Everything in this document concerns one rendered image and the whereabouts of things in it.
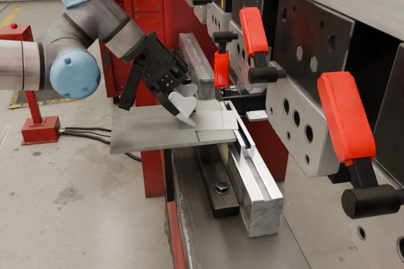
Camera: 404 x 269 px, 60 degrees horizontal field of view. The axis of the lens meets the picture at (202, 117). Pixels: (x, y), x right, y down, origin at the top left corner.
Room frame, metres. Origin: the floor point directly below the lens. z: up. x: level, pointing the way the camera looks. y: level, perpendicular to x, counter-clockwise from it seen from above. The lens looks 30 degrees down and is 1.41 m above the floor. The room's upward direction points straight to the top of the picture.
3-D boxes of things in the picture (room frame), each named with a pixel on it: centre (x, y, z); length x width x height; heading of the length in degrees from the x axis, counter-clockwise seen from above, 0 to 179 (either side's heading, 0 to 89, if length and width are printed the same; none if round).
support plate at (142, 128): (0.68, 0.07, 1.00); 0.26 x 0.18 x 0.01; 100
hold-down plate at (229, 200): (0.66, -0.02, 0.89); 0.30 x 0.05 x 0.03; 10
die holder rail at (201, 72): (1.25, 0.03, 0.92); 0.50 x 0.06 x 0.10; 10
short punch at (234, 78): (0.71, -0.07, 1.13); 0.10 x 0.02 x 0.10; 10
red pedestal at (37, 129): (2.16, 1.18, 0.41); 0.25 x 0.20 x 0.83; 100
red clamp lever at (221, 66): (0.55, -0.04, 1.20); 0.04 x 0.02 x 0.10; 100
